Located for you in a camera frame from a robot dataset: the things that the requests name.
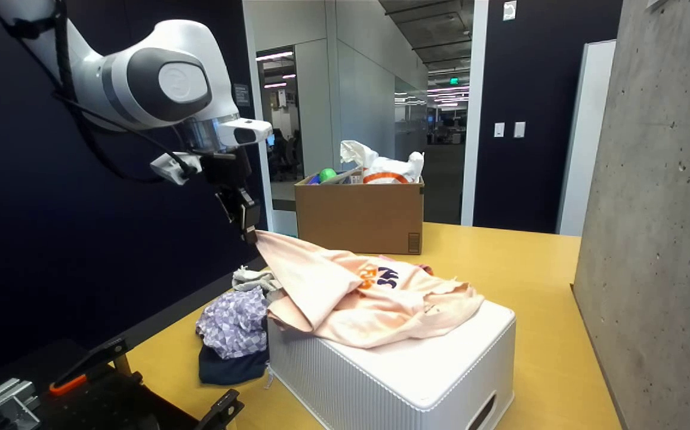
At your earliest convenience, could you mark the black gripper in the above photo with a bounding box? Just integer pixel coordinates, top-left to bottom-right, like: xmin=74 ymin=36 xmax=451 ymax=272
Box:
xmin=200 ymin=149 xmax=260 ymax=239

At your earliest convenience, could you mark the pale pink printed shirt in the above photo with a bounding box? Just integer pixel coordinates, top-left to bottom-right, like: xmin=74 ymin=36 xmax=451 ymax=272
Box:
xmin=254 ymin=232 xmax=485 ymax=348

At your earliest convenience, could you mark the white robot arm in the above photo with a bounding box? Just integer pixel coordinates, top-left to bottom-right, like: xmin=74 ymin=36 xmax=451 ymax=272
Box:
xmin=0 ymin=0 xmax=271 ymax=242

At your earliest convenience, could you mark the white plastic basket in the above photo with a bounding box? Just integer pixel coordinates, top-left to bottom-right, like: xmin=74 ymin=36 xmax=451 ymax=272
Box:
xmin=266 ymin=300 xmax=515 ymax=430

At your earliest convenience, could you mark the green ball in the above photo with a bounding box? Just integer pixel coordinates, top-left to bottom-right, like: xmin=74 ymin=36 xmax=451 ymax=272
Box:
xmin=316 ymin=167 xmax=336 ymax=183

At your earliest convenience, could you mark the white plastic bag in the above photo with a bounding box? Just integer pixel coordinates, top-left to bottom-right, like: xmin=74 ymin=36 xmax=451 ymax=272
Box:
xmin=339 ymin=138 xmax=425 ymax=183

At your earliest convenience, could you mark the cardboard box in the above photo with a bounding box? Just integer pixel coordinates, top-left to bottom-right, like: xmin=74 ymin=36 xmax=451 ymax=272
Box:
xmin=294 ymin=183 xmax=422 ymax=256

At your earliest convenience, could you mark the purple patterned cloth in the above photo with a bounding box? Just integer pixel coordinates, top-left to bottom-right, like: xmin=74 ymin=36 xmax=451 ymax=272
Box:
xmin=195 ymin=286 xmax=266 ymax=359

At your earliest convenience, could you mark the dark navy cloth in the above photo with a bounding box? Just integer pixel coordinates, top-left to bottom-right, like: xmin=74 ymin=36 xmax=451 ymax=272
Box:
xmin=197 ymin=346 xmax=269 ymax=385

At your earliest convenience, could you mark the black orange clamp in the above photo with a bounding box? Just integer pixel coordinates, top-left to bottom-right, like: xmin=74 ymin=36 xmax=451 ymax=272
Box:
xmin=48 ymin=336 xmax=128 ymax=397

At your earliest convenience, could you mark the grey concrete pillar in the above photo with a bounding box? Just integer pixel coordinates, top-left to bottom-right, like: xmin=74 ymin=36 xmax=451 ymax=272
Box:
xmin=576 ymin=0 xmax=690 ymax=430

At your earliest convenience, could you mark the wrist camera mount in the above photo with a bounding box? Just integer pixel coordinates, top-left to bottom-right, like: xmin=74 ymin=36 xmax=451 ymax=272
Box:
xmin=149 ymin=151 xmax=203 ymax=186

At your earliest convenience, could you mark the orange ring item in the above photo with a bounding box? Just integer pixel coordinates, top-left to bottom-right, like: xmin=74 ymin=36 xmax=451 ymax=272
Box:
xmin=362 ymin=171 xmax=411 ymax=183

